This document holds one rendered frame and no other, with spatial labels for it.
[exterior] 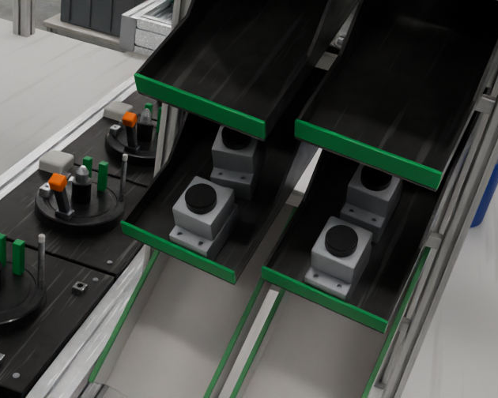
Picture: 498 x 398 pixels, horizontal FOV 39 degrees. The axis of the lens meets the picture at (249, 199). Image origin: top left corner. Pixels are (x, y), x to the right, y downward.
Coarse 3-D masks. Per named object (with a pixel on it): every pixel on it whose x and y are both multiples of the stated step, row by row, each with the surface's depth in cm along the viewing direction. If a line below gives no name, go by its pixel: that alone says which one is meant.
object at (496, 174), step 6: (492, 174) 144; (492, 180) 146; (492, 186) 147; (486, 192) 147; (492, 192) 149; (486, 198) 148; (480, 204) 148; (486, 204) 150; (480, 210) 149; (486, 210) 152; (474, 216) 150; (480, 216) 151; (474, 222) 151; (480, 222) 153
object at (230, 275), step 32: (192, 128) 78; (288, 128) 81; (192, 160) 79; (288, 160) 78; (160, 192) 76; (256, 192) 76; (288, 192) 75; (128, 224) 71; (160, 224) 74; (256, 224) 73; (192, 256) 69; (224, 256) 71
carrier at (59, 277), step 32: (0, 256) 94; (32, 256) 102; (0, 288) 92; (32, 288) 94; (64, 288) 97; (96, 288) 98; (0, 320) 88; (32, 320) 91; (64, 320) 92; (0, 352) 86; (32, 352) 87; (0, 384) 82; (32, 384) 84
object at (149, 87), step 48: (192, 0) 68; (240, 0) 72; (288, 0) 72; (336, 0) 65; (192, 48) 68; (240, 48) 68; (288, 48) 68; (192, 96) 61; (240, 96) 64; (288, 96) 63
